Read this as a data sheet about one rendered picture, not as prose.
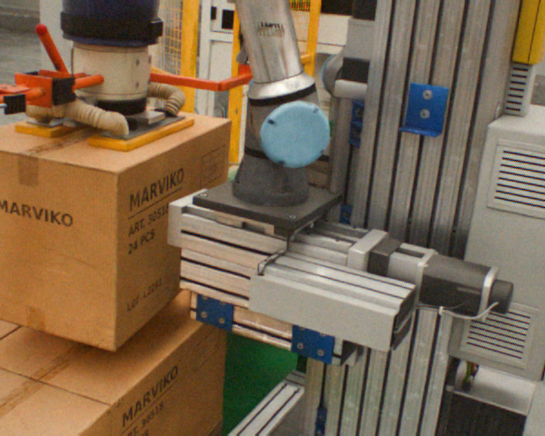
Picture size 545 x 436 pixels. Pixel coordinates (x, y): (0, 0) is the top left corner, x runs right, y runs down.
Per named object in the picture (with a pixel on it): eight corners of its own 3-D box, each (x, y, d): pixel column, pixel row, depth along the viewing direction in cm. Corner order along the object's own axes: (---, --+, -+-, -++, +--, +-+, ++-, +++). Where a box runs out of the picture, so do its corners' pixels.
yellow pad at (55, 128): (96, 108, 188) (96, 90, 186) (129, 113, 185) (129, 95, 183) (14, 133, 157) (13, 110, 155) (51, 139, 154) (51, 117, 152)
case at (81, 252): (101, 229, 214) (103, 98, 200) (222, 255, 203) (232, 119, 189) (-39, 310, 160) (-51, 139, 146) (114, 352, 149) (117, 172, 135)
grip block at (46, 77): (38, 96, 147) (37, 68, 145) (78, 103, 145) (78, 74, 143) (12, 102, 140) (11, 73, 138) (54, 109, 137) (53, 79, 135)
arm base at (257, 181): (320, 193, 143) (325, 145, 140) (287, 212, 130) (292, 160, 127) (254, 178, 149) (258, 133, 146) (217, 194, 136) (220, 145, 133)
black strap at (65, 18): (95, 24, 174) (95, 8, 173) (180, 35, 168) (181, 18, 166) (39, 30, 154) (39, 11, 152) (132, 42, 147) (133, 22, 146)
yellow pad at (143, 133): (160, 119, 182) (160, 100, 181) (194, 124, 179) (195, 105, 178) (86, 145, 152) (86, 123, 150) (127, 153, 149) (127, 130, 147)
